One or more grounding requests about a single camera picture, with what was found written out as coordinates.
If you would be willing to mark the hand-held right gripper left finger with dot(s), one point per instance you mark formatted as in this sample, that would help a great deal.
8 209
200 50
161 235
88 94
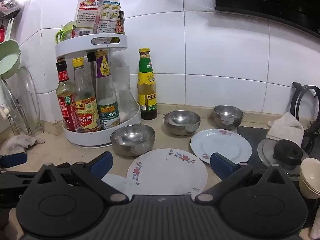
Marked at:
101 163

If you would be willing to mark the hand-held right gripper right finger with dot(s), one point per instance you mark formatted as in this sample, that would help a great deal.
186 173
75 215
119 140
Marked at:
221 165

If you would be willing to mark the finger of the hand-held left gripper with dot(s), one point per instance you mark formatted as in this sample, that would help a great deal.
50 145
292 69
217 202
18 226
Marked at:
13 159

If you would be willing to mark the stainless steel bowl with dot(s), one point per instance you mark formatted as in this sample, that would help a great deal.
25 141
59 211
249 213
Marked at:
132 140
181 123
228 117

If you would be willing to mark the large floral white plate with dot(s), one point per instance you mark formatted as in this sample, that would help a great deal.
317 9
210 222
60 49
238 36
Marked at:
167 175

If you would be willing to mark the grey dish rag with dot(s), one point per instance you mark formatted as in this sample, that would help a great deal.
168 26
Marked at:
22 141

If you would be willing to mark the small floral white plate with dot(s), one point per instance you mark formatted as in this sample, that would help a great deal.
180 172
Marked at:
225 145

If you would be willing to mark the plain white plate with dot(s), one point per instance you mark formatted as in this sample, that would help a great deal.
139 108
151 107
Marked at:
117 183

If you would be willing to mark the white two-tier rotating rack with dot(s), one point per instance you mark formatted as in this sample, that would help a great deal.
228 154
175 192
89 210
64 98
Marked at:
87 140

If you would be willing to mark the black glass cooktop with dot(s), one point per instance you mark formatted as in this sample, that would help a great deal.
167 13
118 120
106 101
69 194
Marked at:
252 137

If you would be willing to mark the yellow cap vinegar bottle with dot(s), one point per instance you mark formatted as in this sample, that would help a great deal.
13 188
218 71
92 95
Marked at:
86 110

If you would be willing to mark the glass lid with white knob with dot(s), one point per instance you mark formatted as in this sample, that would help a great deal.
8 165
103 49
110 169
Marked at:
11 100

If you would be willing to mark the glass pot lid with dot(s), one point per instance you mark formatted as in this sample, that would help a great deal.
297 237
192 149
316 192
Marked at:
28 97

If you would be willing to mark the pot lid with black knob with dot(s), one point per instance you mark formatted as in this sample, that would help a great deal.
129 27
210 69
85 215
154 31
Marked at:
287 151

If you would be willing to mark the purple label sauce bottle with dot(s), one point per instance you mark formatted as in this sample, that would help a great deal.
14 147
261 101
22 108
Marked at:
106 92

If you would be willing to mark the white towel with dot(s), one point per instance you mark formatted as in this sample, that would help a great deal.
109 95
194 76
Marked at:
285 128

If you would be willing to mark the red label soy sauce bottle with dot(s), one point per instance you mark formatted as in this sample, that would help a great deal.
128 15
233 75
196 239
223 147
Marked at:
65 100

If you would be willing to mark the beige plastic bowl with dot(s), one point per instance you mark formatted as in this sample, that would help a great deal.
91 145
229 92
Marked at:
311 170
308 194

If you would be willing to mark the steel pepper grinder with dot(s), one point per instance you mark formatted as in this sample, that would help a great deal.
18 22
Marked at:
92 72

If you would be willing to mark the green yellow label sauce bottle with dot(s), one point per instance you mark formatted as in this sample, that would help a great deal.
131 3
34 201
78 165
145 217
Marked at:
147 80

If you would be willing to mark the green plastic strainer ladle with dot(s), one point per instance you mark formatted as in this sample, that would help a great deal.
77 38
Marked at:
10 62

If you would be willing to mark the green plastic cup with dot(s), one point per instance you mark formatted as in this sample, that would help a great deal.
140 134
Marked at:
65 31

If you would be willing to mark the small red label bottle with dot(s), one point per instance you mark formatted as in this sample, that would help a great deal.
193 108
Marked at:
120 26

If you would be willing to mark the red print seasoning packet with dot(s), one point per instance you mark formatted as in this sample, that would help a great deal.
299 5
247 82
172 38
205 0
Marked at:
85 17

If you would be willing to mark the blue print seasoning packet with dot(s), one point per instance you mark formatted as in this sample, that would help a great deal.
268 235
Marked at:
108 15

